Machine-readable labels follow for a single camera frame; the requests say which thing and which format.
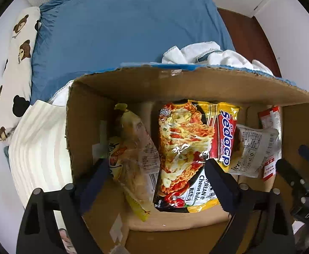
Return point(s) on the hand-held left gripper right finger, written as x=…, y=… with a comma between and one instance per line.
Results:
x=218, y=180

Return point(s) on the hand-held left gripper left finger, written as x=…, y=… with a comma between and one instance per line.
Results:
x=96, y=180

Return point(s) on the yellow instant noodle packet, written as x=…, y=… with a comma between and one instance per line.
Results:
x=181, y=143

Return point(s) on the cardboard box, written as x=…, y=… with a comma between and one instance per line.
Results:
x=197, y=84

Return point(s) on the white printed snack packet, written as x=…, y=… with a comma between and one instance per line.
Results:
x=255, y=148

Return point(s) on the yellow clear snack packet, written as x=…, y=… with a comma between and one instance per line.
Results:
x=136, y=158

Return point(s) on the red and white snack packet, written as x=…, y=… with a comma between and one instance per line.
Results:
x=269, y=116

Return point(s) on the white striped blanket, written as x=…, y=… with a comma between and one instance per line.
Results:
x=38, y=150

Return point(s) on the white cloth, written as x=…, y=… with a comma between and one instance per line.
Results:
x=223, y=58

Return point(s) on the bear print pillow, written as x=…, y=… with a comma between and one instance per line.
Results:
x=14, y=79

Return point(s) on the blue bedsheet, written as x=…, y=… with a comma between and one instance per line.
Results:
x=122, y=31

